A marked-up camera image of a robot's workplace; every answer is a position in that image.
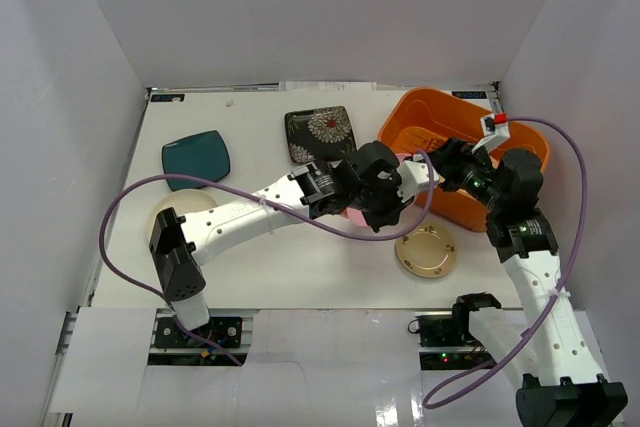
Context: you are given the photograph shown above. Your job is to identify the black floral square plate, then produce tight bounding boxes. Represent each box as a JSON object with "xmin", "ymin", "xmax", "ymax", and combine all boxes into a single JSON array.
[{"xmin": 284, "ymin": 106, "xmax": 357, "ymax": 165}]

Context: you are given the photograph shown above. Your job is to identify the teal square plate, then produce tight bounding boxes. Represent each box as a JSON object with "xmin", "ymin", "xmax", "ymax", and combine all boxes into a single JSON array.
[{"xmin": 161, "ymin": 130, "xmax": 231, "ymax": 182}]

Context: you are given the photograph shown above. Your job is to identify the left black table label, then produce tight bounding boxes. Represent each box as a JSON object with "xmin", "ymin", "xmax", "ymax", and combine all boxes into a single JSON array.
[{"xmin": 149, "ymin": 93, "xmax": 185, "ymax": 103}]

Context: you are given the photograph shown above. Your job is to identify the cream floral round plate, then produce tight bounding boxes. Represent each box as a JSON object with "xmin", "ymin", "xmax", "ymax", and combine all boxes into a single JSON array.
[{"xmin": 395, "ymin": 221, "xmax": 458, "ymax": 279}]

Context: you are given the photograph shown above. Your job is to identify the right black table label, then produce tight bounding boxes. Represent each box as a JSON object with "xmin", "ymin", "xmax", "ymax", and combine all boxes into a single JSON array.
[{"xmin": 451, "ymin": 90, "xmax": 487, "ymax": 99}]

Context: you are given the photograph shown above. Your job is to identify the white bear round plate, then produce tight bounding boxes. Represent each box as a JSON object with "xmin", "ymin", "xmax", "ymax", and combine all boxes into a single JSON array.
[{"xmin": 146, "ymin": 189, "xmax": 218, "ymax": 251}]

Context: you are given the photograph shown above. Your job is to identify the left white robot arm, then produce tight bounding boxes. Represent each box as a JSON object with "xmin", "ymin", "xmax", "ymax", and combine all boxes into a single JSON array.
[{"xmin": 149, "ymin": 141, "xmax": 424, "ymax": 346}]

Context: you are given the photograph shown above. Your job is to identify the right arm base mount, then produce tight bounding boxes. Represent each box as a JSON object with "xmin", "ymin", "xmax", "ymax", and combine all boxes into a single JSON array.
[{"xmin": 407, "ymin": 293, "xmax": 502, "ymax": 371}]

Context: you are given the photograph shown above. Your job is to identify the papers at back edge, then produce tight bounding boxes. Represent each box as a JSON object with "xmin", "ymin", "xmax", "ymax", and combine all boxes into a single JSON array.
[{"xmin": 278, "ymin": 81, "xmax": 377, "ymax": 92}]

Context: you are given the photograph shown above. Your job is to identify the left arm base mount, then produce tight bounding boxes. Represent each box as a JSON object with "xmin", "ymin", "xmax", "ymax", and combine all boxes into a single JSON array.
[{"xmin": 147, "ymin": 316, "xmax": 248, "ymax": 367}]

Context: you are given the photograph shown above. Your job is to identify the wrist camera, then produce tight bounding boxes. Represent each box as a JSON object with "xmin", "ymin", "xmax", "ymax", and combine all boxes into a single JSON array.
[
  {"xmin": 472, "ymin": 107, "xmax": 511, "ymax": 154},
  {"xmin": 397, "ymin": 159, "xmax": 440, "ymax": 202}
]

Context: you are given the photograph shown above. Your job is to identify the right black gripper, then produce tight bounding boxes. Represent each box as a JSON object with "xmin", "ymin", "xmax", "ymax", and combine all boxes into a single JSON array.
[{"xmin": 424, "ymin": 137, "xmax": 506, "ymax": 212}]

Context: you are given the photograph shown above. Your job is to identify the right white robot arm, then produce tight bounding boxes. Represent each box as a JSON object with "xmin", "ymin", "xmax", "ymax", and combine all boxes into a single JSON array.
[{"xmin": 429, "ymin": 139, "xmax": 628, "ymax": 426}]

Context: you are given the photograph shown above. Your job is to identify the pink round plate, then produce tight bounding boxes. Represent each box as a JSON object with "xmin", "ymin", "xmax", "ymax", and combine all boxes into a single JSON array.
[{"xmin": 344, "ymin": 151, "xmax": 409, "ymax": 229}]

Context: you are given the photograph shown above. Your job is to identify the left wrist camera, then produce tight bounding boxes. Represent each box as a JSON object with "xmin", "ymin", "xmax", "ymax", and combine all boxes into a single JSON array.
[{"xmin": 397, "ymin": 159, "xmax": 440, "ymax": 202}]

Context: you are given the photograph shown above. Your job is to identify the orange plastic bin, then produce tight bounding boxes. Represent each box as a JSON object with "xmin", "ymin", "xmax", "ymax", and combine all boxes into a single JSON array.
[{"xmin": 378, "ymin": 88, "xmax": 550, "ymax": 232}]

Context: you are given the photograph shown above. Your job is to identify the black table label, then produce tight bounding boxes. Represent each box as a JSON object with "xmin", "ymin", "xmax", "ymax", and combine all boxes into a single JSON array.
[
  {"xmin": 451, "ymin": 90, "xmax": 487, "ymax": 99},
  {"xmin": 149, "ymin": 93, "xmax": 185, "ymax": 103}
]

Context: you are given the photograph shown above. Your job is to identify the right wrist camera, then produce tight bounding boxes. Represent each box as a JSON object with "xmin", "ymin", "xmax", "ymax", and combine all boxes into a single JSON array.
[{"xmin": 472, "ymin": 107, "xmax": 511, "ymax": 154}]

